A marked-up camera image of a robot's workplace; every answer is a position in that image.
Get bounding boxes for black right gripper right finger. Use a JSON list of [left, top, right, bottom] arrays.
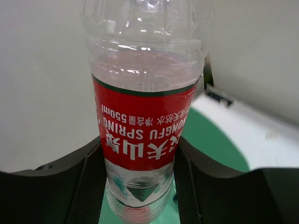
[[174, 138, 299, 224]]

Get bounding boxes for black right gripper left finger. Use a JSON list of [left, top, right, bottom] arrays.
[[0, 137, 106, 224]]

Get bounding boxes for red label plastic bottle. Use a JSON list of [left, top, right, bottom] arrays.
[[81, 0, 213, 224]]

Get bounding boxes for green plastic bin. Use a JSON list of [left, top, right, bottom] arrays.
[[99, 108, 249, 224]]

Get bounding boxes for blue label sticker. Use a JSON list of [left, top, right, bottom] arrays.
[[206, 91, 233, 107]]

